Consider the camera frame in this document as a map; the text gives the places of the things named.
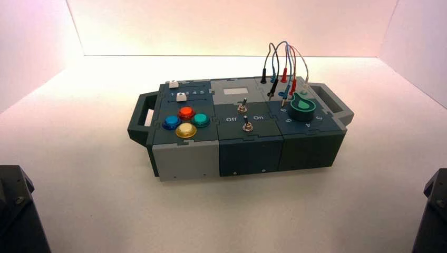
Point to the green push button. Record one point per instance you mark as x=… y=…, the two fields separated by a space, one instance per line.
x=200 y=119

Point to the white slider knob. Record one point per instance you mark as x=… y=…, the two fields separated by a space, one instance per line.
x=181 y=97
x=173 y=84

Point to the green rotary knob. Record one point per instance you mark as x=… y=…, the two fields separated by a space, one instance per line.
x=300 y=109

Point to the metal toggle switch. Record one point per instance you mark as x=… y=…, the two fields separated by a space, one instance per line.
x=247 y=126
x=241 y=108

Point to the grey and teal control box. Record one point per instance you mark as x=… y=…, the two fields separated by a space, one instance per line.
x=185 y=159

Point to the red push button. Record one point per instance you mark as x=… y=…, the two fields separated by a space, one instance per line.
x=186 y=112

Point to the blue push button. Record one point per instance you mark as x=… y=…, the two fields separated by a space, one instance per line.
x=172 y=121

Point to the yellow push button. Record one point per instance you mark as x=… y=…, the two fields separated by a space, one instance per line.
x=186 y=130

